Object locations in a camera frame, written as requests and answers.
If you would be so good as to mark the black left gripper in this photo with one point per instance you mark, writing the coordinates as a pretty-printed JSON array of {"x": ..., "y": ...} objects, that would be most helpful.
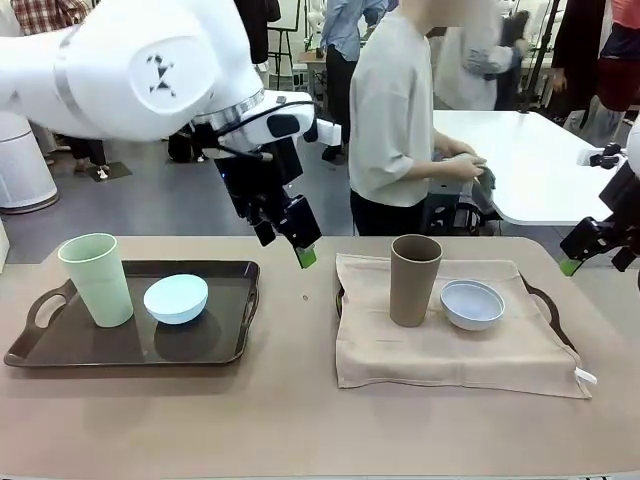
[{"x": 260, "y": 175}]

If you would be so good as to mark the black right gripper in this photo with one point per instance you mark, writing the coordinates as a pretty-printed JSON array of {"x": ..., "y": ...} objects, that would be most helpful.
[{"x": 622, "y": 195}]

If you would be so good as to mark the light blue bowl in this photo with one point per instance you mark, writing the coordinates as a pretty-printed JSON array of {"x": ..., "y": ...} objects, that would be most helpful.
[{"x": 175, "y": 305}]

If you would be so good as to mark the brown tall cup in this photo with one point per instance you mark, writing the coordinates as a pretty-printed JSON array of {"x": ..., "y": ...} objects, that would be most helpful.
[{"x": 415, "y": 290}]

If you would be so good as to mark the grey white bowl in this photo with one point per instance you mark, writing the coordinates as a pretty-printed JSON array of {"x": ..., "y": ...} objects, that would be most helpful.
[{"x": 470, "y": 317}]

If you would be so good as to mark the pale green tall cup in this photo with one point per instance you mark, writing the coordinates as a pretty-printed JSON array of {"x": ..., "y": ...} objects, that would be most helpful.
[{"x": 100, "y": 290}]

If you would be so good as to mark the beige cloth mat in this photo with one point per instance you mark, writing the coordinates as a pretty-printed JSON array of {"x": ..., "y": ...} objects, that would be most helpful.
[{"x": 425, "y": 360}]

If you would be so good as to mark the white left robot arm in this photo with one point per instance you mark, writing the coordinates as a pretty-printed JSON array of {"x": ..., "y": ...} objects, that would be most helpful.
[{"x": 150, "y": 65}]

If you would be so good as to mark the person's left forearm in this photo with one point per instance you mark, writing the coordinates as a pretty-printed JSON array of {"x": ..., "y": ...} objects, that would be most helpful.
[{"x": 442, "y": 139}]

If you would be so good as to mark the person's right forearm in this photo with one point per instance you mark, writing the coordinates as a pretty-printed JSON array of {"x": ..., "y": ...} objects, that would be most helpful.
[{"x": 430, "y": 170}]

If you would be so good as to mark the dark brown plastic tray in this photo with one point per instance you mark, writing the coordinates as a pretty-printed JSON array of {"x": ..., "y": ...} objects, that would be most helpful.
[
  {"x": 550, "y": 296},
  {"x": 125, "y": 350}
]

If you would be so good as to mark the dark floor mat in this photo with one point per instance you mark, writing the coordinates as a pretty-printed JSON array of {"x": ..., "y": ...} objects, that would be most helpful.
[{"x": 120, "y": 170}]

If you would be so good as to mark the person's right hand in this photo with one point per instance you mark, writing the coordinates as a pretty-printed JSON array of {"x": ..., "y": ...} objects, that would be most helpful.
[{"x": 465, "y": 170}]

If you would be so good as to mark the person's left hand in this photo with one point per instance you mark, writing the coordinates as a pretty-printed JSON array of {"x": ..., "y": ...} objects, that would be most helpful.
[{"x": 460, "y": 147}]

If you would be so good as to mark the white rounded table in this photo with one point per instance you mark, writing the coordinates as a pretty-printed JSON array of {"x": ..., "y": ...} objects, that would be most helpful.
[{"x": 540, "y": 165}]

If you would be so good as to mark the person in blue plaid shirt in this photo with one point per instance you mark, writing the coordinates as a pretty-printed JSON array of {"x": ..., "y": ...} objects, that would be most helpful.
[{"x": 180, "y": 147}]

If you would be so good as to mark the person in light grey shirt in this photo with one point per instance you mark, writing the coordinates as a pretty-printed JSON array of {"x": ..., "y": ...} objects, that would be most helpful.
[{"x": 385, "y": 100}]

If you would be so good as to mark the person in red clothes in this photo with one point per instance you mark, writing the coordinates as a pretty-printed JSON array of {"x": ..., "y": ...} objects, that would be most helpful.
[{"x": 620, "y": 75}]

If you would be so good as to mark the black stand pole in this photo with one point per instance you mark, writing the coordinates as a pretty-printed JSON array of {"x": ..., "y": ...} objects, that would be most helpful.
[{"x": 538, "y": 65}]

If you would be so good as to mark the person in black coat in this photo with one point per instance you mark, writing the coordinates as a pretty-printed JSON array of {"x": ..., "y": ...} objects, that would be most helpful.
[{"x": 580, "y": 50}]

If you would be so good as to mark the person in black top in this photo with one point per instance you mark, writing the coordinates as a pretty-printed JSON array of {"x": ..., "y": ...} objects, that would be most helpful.
[{"x": 265, "y": 25}]

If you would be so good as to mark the person in white coat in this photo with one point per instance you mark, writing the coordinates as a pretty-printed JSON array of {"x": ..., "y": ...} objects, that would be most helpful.
[{"x": 465, "y": 65}]

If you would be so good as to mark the white cylindrical air purifier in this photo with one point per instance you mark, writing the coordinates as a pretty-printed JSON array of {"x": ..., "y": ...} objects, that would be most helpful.
[{"x": 25, "y": 165}]

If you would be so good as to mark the person in red plaid shirt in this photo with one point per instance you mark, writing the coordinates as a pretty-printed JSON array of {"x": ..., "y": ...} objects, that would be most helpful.
[{"x": 40, "y": 15}]

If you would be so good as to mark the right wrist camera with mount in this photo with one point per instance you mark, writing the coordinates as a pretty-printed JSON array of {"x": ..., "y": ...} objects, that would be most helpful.
[{"x": 607, "y": 156}]

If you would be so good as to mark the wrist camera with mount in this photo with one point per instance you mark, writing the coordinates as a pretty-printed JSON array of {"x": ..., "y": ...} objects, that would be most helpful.
[
  {"x": 607, "y": 156},
  {"x": 330, "y": 134}
]

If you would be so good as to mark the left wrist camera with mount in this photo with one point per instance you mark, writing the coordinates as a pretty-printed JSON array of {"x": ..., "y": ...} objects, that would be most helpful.
[{"x": 330, "y": 134}]

